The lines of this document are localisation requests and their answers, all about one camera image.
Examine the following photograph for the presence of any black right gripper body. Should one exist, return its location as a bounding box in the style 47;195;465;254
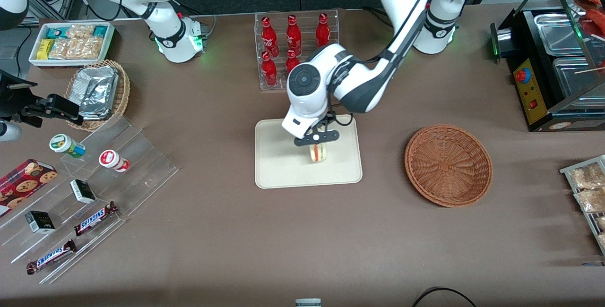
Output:
0;69;38;121

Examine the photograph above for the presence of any beige plastic tray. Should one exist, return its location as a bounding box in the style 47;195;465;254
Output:
255;114;363;190

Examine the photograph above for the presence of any small brown wicker basket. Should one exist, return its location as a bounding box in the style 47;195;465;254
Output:
64;59;131;132

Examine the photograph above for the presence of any large brown wicker basket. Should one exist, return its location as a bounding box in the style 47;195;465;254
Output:
404;124;493;208

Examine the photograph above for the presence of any green yellow yoghurt cup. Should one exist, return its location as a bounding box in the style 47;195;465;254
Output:
49;133;87;158

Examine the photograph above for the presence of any silver foil pack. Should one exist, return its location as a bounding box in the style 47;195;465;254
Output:
77;66;120;86
75;82;117;120

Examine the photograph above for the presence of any white rectangular snack container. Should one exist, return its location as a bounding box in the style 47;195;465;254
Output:
28;22;116;68

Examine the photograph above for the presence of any yellow snack packet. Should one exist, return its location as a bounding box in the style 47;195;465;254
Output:
36;38;54;60

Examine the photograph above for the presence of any clear cracker bag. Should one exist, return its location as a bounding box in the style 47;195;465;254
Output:
73;36;104;60
66;24;95;40
49;38;77;60

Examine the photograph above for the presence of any red cola bottle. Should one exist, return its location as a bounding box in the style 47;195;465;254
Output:
261;51;279;87
261;16;280;58
285;14;303;56
315;12;331;49
285;49;301;75

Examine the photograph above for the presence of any red white yoghurt cup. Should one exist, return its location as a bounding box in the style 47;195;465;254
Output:
98;149;130;172

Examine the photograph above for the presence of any small black carton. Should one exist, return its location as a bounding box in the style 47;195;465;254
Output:
69;179;97;205
24;210;56;234

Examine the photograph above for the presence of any red cookie box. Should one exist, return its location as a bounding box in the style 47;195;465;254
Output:
0;158;59;218

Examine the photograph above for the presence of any clear acrylic stepped display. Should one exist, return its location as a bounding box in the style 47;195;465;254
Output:
0;115;180;285

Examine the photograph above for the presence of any clear acrylic bottle rack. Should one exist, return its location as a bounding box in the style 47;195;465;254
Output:
254;9;340;92

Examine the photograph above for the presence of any brown snickers bar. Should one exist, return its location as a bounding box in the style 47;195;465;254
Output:
26;239;77;275
74;201;118;237

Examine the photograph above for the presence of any black food warmer cabinet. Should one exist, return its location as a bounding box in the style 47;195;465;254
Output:
490;0;605;133

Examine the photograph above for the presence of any steel warmer pan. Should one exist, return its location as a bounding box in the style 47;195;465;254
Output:
533;12;588;56
552;56;605;101

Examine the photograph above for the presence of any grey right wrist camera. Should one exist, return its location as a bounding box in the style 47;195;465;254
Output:
0;121;23;143

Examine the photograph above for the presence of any black arm-mounted cable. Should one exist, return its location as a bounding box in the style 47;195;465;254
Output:
325;0;455;128

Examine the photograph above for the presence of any black looped floor cable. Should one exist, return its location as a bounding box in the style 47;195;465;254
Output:
411;287;478;307

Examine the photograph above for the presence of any grey wire snack rack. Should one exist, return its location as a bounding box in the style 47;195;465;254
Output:
560;154;605;256

